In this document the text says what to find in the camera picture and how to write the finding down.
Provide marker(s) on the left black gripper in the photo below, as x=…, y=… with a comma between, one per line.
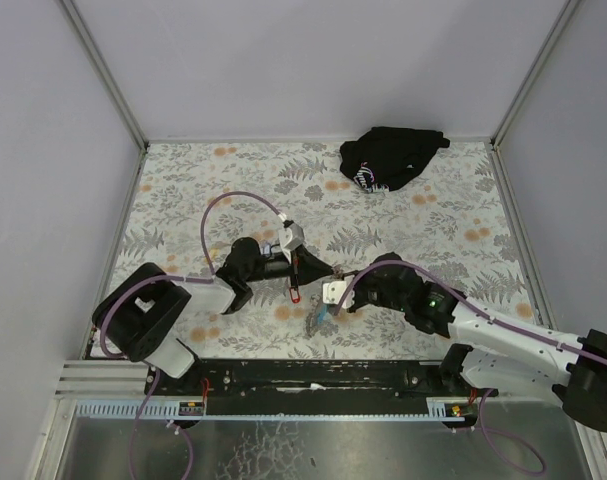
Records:
x=293, y=267

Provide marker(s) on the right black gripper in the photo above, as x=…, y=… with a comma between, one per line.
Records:
x=358, y=293

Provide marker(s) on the grey keyring with blue handle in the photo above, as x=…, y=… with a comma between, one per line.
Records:
x=315, y=318

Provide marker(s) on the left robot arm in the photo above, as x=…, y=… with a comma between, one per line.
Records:
x=139, y=315

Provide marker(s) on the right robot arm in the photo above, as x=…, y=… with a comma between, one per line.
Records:
x=528, y=360

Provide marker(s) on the red key tag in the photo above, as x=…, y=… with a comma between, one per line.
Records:
x=294, y=294

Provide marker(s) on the blue key tag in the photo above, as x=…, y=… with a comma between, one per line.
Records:
x=267, y=248

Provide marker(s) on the black cloth bag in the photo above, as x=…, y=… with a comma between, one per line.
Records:
x=385, y=159

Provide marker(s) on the floral table mat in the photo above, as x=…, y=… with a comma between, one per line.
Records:
x=193, y=200

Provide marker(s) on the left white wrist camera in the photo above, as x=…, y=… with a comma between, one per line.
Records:
x=291, y=236

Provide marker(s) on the white cable duct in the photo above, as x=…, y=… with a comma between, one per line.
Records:
x=170, y=410

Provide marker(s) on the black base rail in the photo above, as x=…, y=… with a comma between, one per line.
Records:
x=269, y=386

